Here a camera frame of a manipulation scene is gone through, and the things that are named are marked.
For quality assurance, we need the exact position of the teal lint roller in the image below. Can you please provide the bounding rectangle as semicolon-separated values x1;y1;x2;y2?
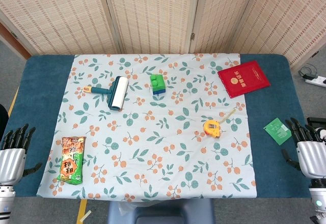
83;75;129;111

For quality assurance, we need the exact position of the green blue building block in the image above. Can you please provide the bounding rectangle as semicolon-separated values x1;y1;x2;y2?
149;74;167;96

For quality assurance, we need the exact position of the black round object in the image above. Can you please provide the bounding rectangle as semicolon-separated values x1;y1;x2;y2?
0;103;10;143

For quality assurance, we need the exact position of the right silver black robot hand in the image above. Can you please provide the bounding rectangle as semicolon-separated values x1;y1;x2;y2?
281;117;326;180

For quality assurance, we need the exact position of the bamboo folding screen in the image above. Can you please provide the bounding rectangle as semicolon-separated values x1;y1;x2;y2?
0;0;326;69

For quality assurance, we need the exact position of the yellow tape measure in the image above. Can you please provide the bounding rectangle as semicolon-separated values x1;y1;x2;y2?
203;108;237;140

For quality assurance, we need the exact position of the red certificate booklet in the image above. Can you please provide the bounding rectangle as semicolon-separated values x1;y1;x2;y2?
218;60;271;99

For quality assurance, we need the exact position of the black power adapter with cable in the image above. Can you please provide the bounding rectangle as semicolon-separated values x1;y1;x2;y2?
297;63;319;80

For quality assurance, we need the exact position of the floral tablecloth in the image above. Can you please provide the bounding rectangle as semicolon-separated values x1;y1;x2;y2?
37;53;257;203

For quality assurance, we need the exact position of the white power strip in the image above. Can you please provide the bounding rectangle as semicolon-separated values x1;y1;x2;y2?
305;75;326;88

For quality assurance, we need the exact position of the black box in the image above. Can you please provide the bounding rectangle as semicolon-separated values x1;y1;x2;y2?
307;117;326;133

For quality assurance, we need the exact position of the green foil packet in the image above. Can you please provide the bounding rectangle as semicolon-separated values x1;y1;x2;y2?
263;118;292;146

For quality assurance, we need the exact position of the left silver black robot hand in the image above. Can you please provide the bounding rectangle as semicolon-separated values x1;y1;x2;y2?
0;123;43;185

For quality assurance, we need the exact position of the paper strip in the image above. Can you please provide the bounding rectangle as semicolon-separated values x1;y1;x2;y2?
78;210;92;222

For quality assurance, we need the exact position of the blue table cover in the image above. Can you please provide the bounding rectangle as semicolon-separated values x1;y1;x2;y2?
0;53;321;199

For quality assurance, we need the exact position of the orange green snack bag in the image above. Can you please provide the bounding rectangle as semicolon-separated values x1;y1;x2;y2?
56;136;87;186

